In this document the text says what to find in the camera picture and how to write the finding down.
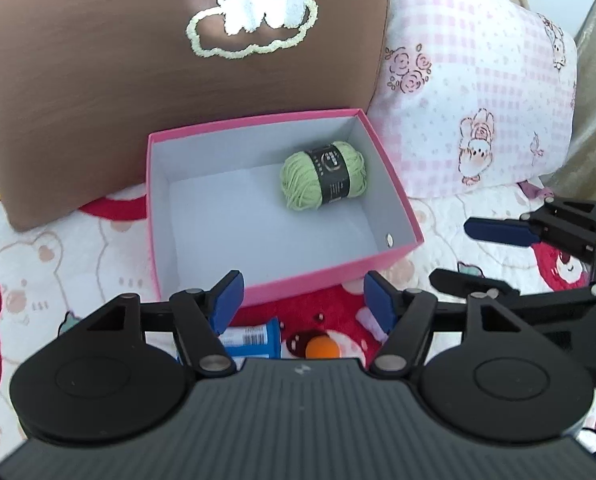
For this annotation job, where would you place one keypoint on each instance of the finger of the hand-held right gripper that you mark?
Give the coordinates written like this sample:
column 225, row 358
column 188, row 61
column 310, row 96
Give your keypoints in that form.
column 470, row 285
column 498, row 232

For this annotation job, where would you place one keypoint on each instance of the orange makeup sponge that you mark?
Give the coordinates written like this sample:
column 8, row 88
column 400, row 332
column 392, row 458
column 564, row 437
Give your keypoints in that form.
column 322, row 349

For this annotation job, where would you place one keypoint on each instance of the brown embroidered pillow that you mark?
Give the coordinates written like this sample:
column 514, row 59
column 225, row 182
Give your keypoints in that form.
column 102, row 85

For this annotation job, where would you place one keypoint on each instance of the blue wipes packet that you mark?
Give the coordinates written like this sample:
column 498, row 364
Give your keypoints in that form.
column 263, row 335

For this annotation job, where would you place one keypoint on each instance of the green yarn ball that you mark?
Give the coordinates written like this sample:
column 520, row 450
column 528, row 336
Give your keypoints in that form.
column 298, row 180

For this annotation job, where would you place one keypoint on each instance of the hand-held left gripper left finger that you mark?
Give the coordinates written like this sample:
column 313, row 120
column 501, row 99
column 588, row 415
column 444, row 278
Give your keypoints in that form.
column 226, row 302

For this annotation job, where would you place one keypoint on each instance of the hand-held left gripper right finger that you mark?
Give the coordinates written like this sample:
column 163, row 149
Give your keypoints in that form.
column 380, row 305

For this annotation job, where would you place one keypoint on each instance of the pink checked pillow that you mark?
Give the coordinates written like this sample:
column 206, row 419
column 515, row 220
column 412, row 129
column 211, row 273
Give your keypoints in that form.
column 468, row 70

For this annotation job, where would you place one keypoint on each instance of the pink cardboard box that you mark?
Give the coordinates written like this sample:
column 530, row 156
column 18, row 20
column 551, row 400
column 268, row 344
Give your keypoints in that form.
column 328, row 280

